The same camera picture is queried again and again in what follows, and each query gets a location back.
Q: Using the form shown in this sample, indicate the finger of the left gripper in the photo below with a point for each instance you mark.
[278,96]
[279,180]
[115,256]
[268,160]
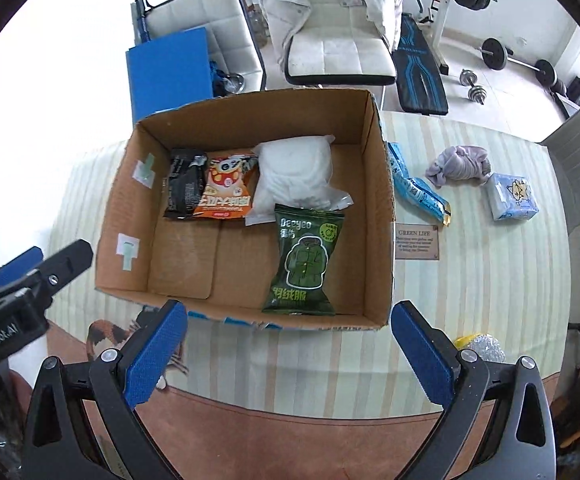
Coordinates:
[53,273]
[20,265]

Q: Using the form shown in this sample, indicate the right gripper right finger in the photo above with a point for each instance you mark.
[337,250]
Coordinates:
[518,441]

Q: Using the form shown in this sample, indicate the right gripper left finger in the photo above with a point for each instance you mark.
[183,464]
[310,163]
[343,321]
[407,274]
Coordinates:
[59,442]

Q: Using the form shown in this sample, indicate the silver yellow scrubber sponge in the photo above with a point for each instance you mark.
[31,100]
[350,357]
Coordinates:
[485,345]

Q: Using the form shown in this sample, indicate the black snack bag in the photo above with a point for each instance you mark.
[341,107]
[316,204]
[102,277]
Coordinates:
[186,182]

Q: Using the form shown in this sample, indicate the blue cartoon tissue pack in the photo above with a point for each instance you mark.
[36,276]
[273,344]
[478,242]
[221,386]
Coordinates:
[510,198]

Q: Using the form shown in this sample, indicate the green snack bag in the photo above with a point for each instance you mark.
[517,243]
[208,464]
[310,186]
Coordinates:
[307,238]

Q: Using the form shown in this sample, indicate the purple fluffy towel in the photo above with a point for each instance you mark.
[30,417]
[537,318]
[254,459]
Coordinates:
[460,163]

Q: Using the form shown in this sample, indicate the white soft packet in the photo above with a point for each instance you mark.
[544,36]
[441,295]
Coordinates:
[295,172]

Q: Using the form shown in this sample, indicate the orange panda snack bag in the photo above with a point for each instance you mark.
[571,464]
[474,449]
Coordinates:
[229,187]

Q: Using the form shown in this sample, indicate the brown sign plaque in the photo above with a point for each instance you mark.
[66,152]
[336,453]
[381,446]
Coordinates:
[416,242]

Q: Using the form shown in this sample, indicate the blue board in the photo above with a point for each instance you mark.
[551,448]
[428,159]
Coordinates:
[169,72]

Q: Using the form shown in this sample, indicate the brown cardboard box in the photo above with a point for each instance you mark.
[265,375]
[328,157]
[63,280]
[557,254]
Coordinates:
[222,269]

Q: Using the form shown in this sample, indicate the blue long snack bag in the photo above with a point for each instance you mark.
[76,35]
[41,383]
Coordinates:
[417,192]

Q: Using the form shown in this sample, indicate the white padded chair left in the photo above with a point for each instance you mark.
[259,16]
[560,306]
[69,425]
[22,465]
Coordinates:
[229,33]

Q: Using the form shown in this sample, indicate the white padded chair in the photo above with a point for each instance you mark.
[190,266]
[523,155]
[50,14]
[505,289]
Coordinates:
[353,55]
[229,33]

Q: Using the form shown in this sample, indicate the chrome dumbbell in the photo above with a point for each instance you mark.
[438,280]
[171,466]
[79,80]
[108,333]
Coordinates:
[476,93]

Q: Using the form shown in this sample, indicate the black blue weight bench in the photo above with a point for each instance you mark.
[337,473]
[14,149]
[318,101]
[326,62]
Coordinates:
[418,80]

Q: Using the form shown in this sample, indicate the white padded chair centre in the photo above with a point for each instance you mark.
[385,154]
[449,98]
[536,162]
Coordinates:
[353,55]

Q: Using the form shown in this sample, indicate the barbell on floor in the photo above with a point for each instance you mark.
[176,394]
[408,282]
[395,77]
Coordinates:
[496,56]

